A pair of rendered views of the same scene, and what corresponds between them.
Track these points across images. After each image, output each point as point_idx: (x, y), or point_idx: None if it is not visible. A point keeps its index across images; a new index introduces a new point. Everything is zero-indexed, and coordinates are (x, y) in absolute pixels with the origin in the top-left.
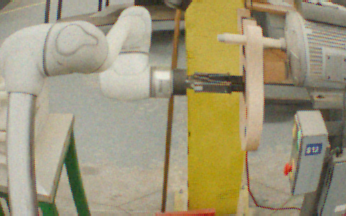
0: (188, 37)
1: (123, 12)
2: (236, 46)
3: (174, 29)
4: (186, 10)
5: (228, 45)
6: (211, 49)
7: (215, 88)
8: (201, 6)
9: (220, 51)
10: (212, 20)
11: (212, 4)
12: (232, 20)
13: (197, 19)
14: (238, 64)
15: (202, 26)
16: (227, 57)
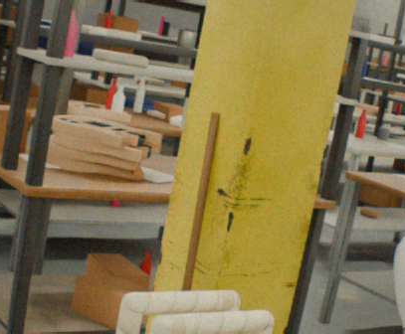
0: (222, 278)
1: None
2: (282, 287)
3: (188, 262)
4: (232, 225)
5: (272, 287)
6: (247, 296)
7: None
8: (254, 216)
9: (258, 298)
10: (262, 244)
11: (271, 211)
12: (290, 240)
13: (242, 243)
14: (277, 317)
15: (246, 256)
16: (265, 307)
